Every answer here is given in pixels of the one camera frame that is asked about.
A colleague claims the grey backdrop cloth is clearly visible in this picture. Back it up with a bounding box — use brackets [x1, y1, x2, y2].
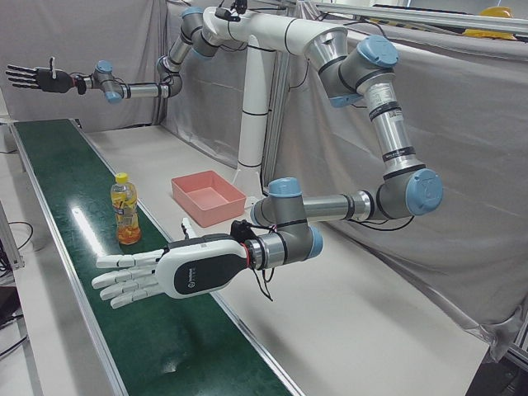
[0, 0, 528, 364]

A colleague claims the black head camera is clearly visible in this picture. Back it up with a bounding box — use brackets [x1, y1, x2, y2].
[214, 0, 249, 24]

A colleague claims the white robot torso stand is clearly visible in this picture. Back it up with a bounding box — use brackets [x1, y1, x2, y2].
[200, 7, 350, 207]

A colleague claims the aluminium frame beam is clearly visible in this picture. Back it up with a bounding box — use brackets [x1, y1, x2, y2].
[296, 0, 528, 37]

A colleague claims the yellow hard hat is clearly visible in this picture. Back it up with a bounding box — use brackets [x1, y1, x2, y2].
[478, 5, 515, 20]
[460, 27, 518, 42]

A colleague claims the black floor cable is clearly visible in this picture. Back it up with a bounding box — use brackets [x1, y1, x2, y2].
[0, 220, 35, 253]

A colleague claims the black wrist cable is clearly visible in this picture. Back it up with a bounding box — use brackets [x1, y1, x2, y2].
[246, 221, 278, 303]

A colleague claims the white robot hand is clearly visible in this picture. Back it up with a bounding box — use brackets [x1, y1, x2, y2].
[91, 217, 252, 309]

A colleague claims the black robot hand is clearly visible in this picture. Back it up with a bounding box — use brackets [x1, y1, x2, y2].
[5, 56, 75, 94]

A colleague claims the pink plastic basket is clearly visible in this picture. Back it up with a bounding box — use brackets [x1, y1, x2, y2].
[171, 170, 248, 228]

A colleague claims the orange juice bottle yellow cap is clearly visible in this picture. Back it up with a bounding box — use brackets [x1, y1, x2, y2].
[109, 172, 143, 246]

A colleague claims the green conveyor belt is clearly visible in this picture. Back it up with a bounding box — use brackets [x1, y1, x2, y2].
[7, 118, 306, 396]

